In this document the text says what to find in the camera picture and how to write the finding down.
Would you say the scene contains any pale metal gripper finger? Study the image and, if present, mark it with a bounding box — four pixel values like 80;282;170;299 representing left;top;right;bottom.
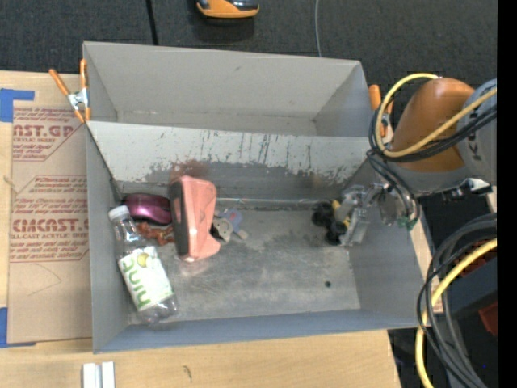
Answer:
340;211;370;247
340;186;366;218

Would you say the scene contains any black and yellow toy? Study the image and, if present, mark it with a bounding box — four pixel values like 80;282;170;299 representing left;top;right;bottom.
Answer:
312;199;349;247

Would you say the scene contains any grey metal bin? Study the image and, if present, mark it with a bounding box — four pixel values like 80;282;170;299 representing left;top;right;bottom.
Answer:
82;41;426;354

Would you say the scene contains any grey-blue toy animal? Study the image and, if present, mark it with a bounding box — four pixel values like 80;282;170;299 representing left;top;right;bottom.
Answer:
211;209;250;244

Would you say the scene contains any pink and black block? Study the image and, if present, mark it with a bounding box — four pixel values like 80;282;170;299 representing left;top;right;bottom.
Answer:
168;175;223;263

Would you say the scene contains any red-brown toy figure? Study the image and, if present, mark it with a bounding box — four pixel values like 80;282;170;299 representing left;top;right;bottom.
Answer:
134;221;176;247

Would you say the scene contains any purple computer mouse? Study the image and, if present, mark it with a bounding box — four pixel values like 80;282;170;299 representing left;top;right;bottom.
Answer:
122;193;174;226

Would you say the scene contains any clear plastic bottle, green label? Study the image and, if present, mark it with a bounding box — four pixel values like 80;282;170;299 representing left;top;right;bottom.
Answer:
107;205;179;325

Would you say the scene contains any brown cardboard board, red print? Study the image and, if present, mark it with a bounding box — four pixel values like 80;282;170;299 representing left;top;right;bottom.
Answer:
0;70;95;345

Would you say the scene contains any black cylinder on white bracket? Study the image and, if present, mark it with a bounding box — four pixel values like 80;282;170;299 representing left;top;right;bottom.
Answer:
442;177;494;202

